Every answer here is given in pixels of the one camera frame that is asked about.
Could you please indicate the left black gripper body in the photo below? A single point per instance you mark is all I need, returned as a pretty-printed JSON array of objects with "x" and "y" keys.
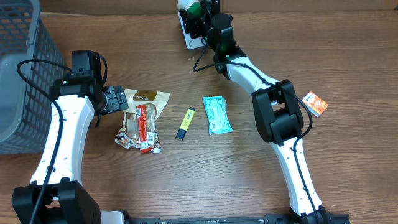
[{"x": 117, "y": 99}]

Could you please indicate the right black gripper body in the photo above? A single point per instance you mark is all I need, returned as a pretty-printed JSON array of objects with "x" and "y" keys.
[{"x": 199, "y": 27}]

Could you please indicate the green lid jar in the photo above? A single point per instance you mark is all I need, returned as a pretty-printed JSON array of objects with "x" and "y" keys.
[{"x": 191, "y": 6}]

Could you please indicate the brown cookie bag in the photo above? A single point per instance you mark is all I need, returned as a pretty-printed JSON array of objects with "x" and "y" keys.
[{"x": 128, "y": 135}]

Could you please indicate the red snack bar wrapper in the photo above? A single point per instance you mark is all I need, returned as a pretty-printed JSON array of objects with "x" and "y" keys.
[{"x": 142, "y": 124}]

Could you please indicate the yellow highlighter marker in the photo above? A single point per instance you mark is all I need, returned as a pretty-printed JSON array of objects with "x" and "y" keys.
[{"x": 185, "y": 123}]

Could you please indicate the teal tissue packet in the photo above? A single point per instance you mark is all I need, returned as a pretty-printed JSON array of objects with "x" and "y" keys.
[{"x": 216, "y": 111}]

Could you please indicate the orange snack packet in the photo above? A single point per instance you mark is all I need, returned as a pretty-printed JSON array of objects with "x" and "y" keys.
[{"x": 315, "y": 104}]

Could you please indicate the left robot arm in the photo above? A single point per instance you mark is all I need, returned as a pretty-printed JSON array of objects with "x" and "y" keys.
[{"x": 55, "y": 193}]

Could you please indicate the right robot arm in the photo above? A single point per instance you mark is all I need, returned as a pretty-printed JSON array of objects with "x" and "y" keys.
[{"x": 277, "y": 109}]

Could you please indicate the white barcode scanner stand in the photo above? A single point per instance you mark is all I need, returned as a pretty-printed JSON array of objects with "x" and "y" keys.
[{"x": 190, "y": 43}]

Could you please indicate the grey plastic mesh basket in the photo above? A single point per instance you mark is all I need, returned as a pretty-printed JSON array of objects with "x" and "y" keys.
[{"x": 27, "y": 48}]

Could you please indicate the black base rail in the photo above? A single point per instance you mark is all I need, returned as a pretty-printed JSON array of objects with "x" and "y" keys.
[{"x": 211, "y": 221}]

